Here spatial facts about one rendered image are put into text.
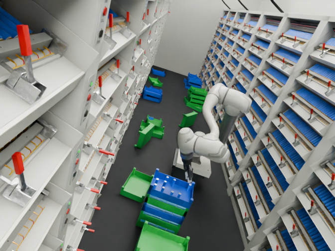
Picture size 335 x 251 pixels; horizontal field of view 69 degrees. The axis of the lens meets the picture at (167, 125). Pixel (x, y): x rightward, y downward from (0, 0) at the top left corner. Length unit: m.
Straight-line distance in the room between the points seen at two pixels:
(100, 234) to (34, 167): 1.34
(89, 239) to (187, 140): 0.91
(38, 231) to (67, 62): 0.40
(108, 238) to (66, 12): 1.53
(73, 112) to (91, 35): 0.17
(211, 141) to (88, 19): 1.09
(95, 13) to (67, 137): 0.28
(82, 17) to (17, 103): 0.23
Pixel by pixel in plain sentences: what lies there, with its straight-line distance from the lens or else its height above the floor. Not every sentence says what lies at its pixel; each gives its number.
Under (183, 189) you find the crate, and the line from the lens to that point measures 1.85.
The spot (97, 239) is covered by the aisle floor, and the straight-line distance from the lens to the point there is 1.81.
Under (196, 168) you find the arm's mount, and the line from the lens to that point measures 2.26.
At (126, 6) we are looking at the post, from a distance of 1.20.
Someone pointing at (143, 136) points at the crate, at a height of 0.17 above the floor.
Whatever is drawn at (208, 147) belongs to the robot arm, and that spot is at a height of 0.82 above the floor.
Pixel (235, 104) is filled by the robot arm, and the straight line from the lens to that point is 1.85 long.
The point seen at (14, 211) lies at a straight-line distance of 0.48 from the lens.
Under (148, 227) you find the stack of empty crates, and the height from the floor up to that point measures 0.19.
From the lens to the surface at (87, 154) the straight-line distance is 0.92.
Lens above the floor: 1.46
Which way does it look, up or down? 25 degrees down
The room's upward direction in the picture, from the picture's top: 20 degrees clockwise
